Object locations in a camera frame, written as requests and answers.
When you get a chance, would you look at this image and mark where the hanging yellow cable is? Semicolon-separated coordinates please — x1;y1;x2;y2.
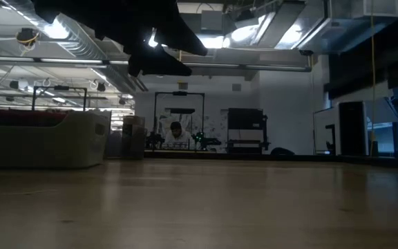
369;0;377;156

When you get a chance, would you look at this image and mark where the grey ceiling box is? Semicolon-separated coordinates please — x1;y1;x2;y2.
200;10;225;33

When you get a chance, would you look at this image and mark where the person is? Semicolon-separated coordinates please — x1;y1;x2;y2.
164;120;196;149

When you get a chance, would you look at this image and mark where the tall black frame rig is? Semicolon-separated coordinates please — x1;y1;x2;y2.
153;91;206;151

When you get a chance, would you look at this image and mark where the red spice packet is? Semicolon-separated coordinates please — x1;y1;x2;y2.
0;109;44;127

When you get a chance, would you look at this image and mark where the white plastic bin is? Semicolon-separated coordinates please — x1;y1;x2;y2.
0;110;112;169

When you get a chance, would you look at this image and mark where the long grey ceiling pipe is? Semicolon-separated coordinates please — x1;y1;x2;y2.
0;55;312;73

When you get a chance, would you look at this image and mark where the black ceiling device yellow cable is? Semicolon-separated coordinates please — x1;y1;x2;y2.
15;27;40;53

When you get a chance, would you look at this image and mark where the angled silver ceiling panel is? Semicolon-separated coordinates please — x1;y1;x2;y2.
225;0;307;50

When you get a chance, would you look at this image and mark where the white and black cabinet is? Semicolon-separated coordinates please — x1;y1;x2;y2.
312;100;398;156

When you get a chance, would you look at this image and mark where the black post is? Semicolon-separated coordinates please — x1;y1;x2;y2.
325;123;337;156

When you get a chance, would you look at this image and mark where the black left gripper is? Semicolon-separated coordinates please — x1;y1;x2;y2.
32;0;209;77

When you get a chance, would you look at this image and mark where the black equipment cart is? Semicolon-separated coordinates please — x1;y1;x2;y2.
227;107;270;155

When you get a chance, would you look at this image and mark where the ceiling light panel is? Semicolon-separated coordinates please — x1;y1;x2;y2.
198;34;226;49

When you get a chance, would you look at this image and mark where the corrugated silver air duct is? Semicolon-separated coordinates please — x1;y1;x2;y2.
0;0;107;60

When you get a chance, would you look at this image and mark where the rectangular silver air duct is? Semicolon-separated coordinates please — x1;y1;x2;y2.
297;0;398;55

